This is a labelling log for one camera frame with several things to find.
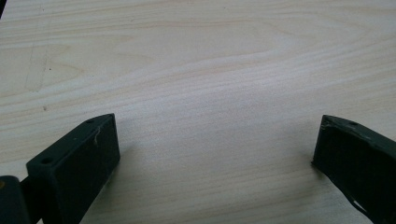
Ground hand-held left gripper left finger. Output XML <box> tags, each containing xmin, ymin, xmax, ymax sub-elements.
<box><xmin>20</xmin><ymin>113</ymin><xmax>121</xmax><ymax>224</ymax></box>

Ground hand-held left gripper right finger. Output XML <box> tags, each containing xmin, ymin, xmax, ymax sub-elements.
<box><xmin>311</xmin><ymin>114</ymin><xmax>396</xmax><ymax>224</ymax></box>

